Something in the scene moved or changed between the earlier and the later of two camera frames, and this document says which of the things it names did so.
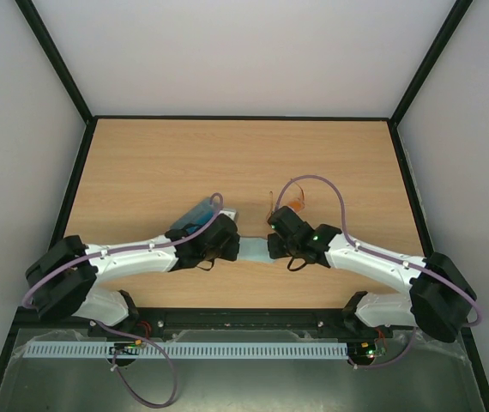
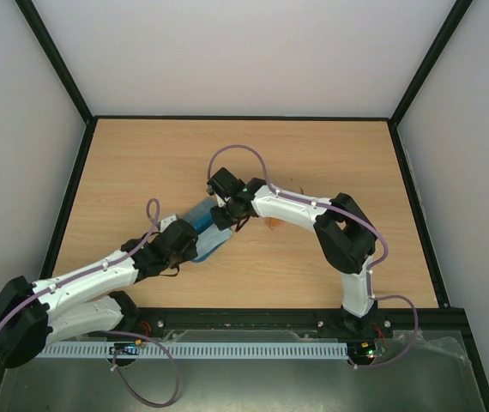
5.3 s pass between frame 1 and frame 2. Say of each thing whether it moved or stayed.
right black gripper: moved
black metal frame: stayed
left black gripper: moved
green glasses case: stayed
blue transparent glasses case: stayed
